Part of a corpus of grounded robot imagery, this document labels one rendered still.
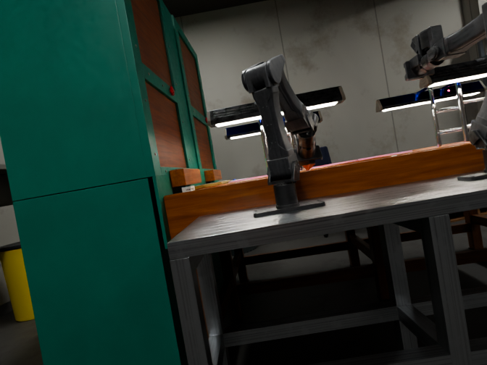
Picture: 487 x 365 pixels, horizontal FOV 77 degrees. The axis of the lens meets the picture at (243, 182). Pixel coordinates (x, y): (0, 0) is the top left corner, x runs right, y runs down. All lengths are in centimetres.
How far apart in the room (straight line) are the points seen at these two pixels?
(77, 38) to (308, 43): 332
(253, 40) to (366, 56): 142
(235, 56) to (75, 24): 300
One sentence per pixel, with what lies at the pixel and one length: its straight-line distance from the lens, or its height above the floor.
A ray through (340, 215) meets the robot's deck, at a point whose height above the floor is 67.
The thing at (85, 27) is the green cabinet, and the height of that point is 140.
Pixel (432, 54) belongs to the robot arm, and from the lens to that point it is 123.
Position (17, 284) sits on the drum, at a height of 28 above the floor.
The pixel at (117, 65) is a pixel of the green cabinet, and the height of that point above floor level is 125.
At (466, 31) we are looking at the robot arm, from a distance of 115.
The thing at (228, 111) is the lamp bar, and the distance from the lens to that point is 144.
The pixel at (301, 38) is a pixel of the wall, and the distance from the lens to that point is 431.
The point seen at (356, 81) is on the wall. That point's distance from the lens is 428.
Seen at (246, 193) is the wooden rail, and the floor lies 72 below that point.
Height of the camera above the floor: 79
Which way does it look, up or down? 1 degrees down
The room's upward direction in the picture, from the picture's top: 10 degrees counter-clockwise
